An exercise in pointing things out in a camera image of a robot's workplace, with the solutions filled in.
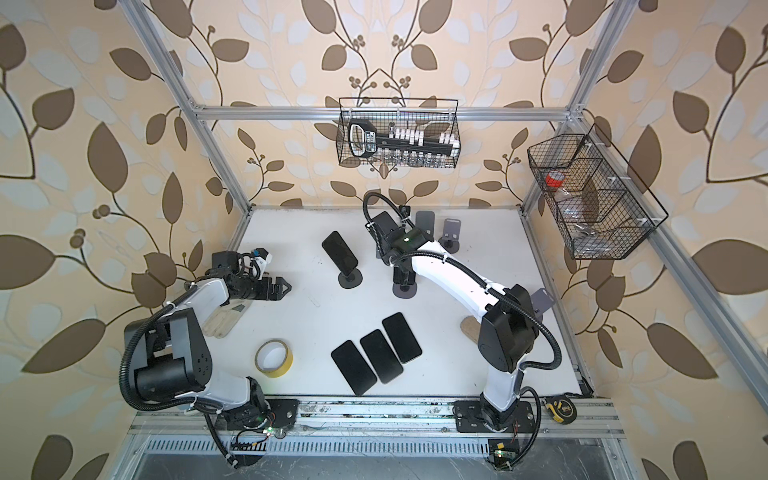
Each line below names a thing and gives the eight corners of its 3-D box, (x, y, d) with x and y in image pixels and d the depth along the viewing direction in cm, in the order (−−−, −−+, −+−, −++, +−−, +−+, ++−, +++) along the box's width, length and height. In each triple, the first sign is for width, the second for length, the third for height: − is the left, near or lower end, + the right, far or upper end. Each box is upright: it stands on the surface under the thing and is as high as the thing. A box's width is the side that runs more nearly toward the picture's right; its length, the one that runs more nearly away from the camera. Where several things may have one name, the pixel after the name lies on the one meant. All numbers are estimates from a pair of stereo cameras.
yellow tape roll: (256, 377, 83) (249, 372, 79) (265, 346, 89) (259, 339, 85) (289, 377, 83) (283, 372, 79) (296, 346, 89) (291, 339, 85)
